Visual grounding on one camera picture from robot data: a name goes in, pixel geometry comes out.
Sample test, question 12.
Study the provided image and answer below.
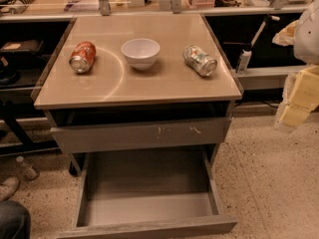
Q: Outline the plastic water bottle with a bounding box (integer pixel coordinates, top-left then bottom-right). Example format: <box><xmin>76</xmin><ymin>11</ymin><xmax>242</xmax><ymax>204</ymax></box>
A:
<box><xmin>16</xmin><ymin>156</ymin><xmax>39</xmax><ymax>180</ymax></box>

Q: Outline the person's jeans leg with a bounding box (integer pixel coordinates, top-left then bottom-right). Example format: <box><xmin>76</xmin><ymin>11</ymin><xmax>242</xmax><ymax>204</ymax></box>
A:
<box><xmin>0</xmin><ymin>200</ymin><xmax>31</xmax><ymax>239</ymax></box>

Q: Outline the orange soda can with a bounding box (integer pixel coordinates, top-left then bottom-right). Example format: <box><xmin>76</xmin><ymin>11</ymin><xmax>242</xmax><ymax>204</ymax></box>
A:
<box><xmin>69</xmin><ymin>41</ymin><xmax>96</xmax><ymax>74</ymax></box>

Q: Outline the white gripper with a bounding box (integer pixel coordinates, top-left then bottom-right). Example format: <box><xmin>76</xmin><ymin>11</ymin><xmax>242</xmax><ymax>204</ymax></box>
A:
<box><xmin>272</xmin><ymin>0</ymin><xmax>319</xmax><ymax>132</ymax></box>

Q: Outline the closed top drawer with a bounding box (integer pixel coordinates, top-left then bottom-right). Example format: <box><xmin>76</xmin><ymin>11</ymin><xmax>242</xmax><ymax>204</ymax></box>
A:
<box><xmin>51</xmin><ymin>118</ymin><xmax>230</xmax><ymax>153</ymax></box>

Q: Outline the open middle drawer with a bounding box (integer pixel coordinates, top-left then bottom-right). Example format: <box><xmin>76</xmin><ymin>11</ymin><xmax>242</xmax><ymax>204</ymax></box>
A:
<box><xmin>58</xmin><ymin>149</ymin><xmax>237</xmax><ymax>239</ymax></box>

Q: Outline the person's shoe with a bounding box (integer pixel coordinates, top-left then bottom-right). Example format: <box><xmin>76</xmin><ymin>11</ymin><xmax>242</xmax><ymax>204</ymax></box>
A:
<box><xmin>0</xmin><ymin>176</ymin><xmax>20</xmax><ymax>201</ymax></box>

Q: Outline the white bowl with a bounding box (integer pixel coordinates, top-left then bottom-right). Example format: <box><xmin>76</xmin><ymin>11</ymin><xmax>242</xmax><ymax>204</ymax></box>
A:
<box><xmin>122</xmin><ymin>38</ymin><xmax>160</xmax><ymax>71</ymax></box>

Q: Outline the grey drawer cabinet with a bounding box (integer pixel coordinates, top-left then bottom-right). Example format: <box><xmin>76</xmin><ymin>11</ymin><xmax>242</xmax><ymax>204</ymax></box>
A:
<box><xmin>30</xmin><ymin>13</ymin><xmax>244</xmax><ymax>177</ymax></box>

